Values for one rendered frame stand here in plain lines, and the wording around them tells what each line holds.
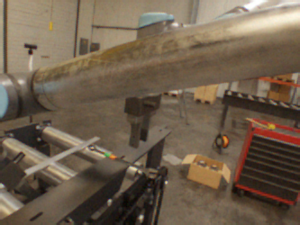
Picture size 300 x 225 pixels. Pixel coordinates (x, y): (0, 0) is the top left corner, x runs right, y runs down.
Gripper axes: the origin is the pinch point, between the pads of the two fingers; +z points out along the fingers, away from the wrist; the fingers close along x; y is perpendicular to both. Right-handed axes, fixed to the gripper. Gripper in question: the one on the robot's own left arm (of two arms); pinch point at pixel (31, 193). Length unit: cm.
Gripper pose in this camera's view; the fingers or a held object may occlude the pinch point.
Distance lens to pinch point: 61.7
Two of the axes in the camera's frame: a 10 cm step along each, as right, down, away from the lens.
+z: 3.2, 7.6, 5.6
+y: 4.4, -6.5, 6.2
